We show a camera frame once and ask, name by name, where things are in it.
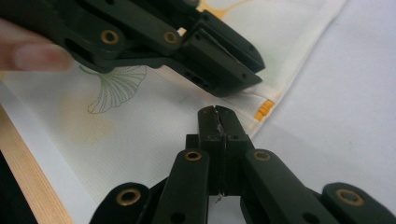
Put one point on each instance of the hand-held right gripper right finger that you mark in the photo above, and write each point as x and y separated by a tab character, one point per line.
233	146

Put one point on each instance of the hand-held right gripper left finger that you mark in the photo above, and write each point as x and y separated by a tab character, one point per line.
213	149

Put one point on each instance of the white table with wooden rim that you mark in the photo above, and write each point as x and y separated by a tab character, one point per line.
336	124

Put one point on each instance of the white leaf-print mesh laundry bag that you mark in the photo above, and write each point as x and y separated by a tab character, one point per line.
149	124

